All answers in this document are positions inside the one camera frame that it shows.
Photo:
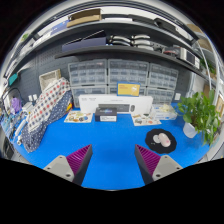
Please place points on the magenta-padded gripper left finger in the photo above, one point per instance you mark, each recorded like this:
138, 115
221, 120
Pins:
61, 166

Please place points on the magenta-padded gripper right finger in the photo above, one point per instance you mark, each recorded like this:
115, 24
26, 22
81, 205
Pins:
165, 166

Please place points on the black scalloped mouse pad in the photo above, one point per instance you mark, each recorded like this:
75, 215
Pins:
150, 145

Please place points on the navy polka dot cloth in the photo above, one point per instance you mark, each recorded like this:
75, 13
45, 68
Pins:
35, 138

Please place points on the food print sticker sheet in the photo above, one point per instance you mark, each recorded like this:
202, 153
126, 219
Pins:
145, 120
78, 117

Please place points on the white blue tissue pack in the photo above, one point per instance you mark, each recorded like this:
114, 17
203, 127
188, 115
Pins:
165, 112

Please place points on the small yellow object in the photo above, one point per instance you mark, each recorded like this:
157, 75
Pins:
69, 107

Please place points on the green potted plant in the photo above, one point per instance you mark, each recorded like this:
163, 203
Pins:
200, 115

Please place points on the red blue checkered cloth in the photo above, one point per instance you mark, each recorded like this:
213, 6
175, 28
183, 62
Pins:
48, 103

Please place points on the small dark box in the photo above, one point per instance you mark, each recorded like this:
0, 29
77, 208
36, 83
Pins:
106, 115

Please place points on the long white keyboard box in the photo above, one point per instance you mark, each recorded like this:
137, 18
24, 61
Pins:
90, 101

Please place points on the purple cloth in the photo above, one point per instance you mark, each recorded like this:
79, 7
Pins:
15, 105

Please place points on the yellow blue box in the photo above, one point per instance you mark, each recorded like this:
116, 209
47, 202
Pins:
128, 89

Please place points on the white woven basket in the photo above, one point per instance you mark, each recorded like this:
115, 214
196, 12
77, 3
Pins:
49, 78

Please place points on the white wall socket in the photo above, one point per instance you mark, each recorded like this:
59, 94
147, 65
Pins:
177, 96

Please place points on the dark wall shelf unit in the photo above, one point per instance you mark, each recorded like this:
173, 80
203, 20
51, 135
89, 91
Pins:
110, 45

